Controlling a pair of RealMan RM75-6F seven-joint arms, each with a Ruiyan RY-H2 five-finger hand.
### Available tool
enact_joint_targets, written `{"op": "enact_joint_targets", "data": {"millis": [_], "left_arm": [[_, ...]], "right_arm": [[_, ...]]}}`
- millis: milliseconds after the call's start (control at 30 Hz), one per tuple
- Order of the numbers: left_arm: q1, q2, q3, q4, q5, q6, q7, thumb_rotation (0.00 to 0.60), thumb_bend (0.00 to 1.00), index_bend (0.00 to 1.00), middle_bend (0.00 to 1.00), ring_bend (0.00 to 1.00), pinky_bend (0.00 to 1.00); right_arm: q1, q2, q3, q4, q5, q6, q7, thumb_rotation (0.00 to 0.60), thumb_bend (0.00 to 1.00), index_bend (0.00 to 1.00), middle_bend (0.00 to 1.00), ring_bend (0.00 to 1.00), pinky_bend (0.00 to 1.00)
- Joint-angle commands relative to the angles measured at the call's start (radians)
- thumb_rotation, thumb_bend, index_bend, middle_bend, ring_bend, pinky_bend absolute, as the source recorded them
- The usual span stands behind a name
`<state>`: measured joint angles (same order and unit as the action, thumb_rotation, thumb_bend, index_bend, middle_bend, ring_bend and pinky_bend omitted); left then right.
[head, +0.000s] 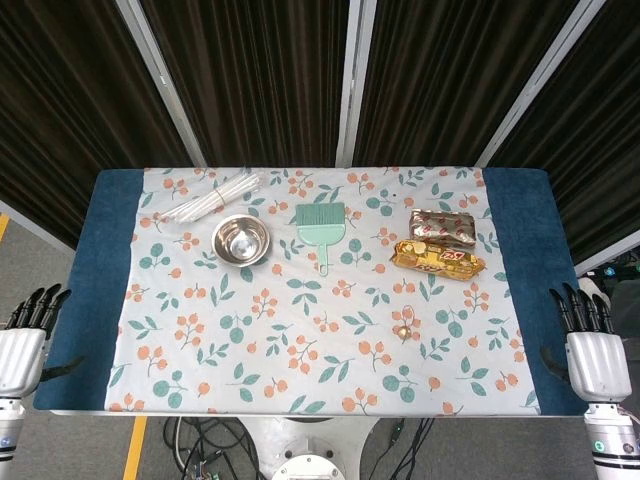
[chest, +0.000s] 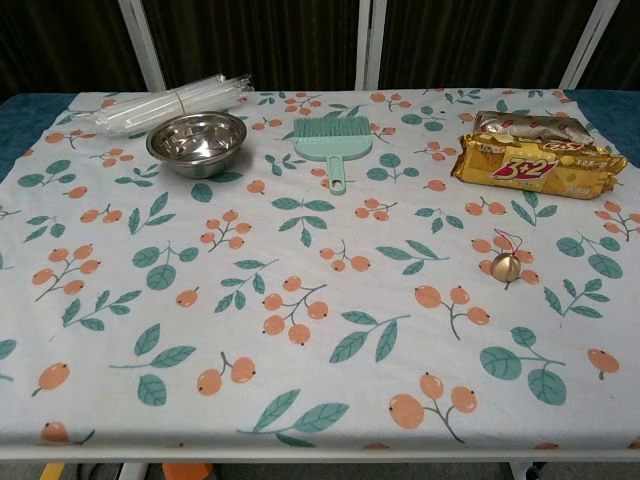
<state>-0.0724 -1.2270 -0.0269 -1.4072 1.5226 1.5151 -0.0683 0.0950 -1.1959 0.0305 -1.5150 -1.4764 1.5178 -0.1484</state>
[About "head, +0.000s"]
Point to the yellow floor tape strip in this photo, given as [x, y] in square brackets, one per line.
[135, 447]

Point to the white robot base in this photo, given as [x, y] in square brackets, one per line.
[310, 445]

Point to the bundle of white straws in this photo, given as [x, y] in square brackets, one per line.
[215, 197]

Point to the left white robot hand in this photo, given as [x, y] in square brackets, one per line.
[20, 357]

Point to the stainless steel bowl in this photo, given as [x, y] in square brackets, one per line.
[241, 241]

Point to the white shoe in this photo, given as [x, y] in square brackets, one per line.
[590, 286]

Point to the mint green hand brush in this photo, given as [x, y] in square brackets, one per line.
[320, 227]

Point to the silver foil snack packet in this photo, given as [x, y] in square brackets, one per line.
[442, 227]

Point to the golden snack packet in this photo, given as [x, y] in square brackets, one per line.
[440, 261]

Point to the aluminium frame post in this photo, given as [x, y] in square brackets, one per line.
[540, 80]
[355, 80]
[160, 80]

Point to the floral patterned tablecloth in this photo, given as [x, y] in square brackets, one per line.
[310, 345]

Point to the black electronics box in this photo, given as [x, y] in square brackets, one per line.
[617, 267]

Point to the dark brown curtain panel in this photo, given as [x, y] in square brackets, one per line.
[440, 75]
[600, 140]
[60, 110]
[260, 80]

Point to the blue table mat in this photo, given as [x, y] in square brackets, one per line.
[107, 250]

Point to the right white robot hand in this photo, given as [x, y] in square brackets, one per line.
[597, 365]

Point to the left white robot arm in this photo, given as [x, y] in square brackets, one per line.
[9, 425]

